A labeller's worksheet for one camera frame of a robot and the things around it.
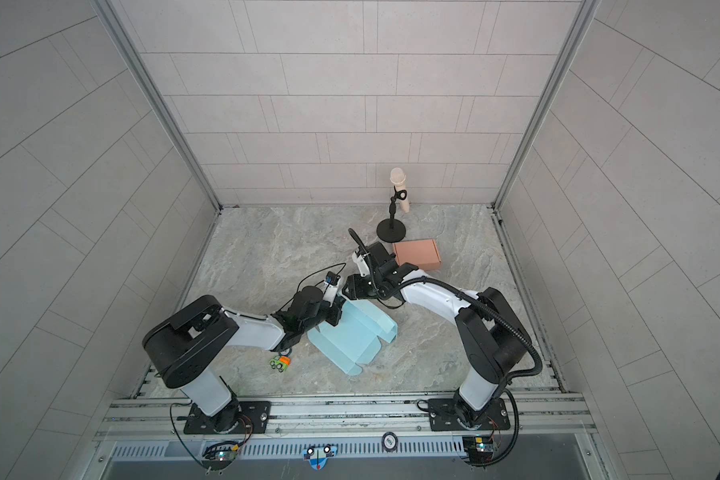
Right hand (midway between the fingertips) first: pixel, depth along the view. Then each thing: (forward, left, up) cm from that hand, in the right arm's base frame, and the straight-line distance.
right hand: (346, 293), depth 85 cm
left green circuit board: (-35, +29, -6) cm, 46 cm away
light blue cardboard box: (-11, -1, -8) cm, 13 cm away
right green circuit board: (-37, -30, -10) cm, 48 cm away
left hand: (+2, -2, -5) cm, 6 cm away
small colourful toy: (-16, +18, -5) cm, 25 cm away
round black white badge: (-35, -9, -8) cm, 37 cm away
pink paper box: (+16, -25, -5) cm, 30 cm away
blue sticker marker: (-36, +7, -7) cm, 38 cm away
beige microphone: (+27, -17, +19) cm, 37 cm away
